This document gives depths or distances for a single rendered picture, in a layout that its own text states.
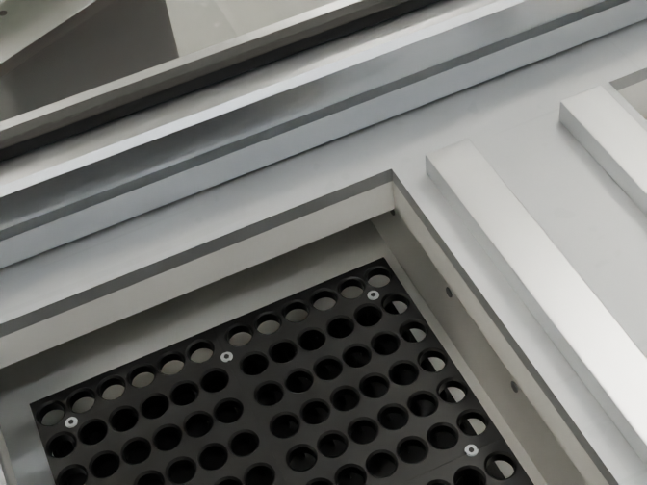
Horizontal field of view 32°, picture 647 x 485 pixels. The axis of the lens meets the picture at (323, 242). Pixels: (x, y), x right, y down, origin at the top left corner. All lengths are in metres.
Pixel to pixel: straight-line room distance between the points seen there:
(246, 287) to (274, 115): 0.14
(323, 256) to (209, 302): 0.07
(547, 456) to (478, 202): 0.12
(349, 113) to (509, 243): 0.10
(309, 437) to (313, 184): 0.11
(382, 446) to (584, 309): 0.10
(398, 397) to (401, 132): 0.13
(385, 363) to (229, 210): 0.10
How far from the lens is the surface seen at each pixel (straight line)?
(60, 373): 0.61
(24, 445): 0.59
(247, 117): 0.49
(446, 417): 0.48
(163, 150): 0.49
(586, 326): 0.44
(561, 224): 0.49
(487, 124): 0.53
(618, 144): 0.51
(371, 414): 0.49
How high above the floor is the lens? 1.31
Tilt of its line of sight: 49 degrees down
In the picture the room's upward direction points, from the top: 9 degrees counter-clockwise
